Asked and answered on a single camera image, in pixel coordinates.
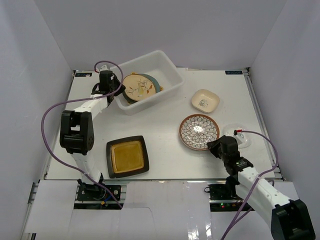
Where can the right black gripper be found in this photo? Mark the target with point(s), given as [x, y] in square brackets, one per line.
[213, 146]

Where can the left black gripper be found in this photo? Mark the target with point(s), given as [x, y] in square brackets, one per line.
[117, 84]

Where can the round bird pattern plate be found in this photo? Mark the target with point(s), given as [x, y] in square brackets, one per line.
[138, 88]

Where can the brown petal pattern plate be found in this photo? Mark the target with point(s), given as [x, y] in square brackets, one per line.
[196, 130]

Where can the blue-grey round plate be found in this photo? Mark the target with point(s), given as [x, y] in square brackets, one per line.
[140, 86]

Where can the woven bamboo plate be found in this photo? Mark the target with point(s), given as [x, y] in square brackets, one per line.
[156, 84]

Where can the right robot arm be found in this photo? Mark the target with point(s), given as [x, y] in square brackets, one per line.
[286, 218]

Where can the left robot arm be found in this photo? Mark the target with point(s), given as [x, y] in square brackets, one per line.
[77, 128]

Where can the white plastic bin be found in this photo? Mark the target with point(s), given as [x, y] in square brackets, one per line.
[158, 65]

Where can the clear glass plate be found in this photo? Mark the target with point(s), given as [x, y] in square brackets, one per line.
[228, 130]

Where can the cream square dish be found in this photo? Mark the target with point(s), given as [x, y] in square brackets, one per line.
[205, 101]

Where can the black square amber plate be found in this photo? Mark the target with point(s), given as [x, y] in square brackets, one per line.
[127, 157]

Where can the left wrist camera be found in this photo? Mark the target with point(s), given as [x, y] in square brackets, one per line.
[102, 68]

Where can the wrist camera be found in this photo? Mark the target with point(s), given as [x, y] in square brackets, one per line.
[102, 68]
[239, 136]

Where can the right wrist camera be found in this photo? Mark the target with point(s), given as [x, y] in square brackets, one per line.
[239, 136]

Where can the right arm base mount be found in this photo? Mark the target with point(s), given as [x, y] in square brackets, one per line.
[222, 196]

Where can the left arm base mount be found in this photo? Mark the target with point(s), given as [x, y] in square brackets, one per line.
[92, 192]

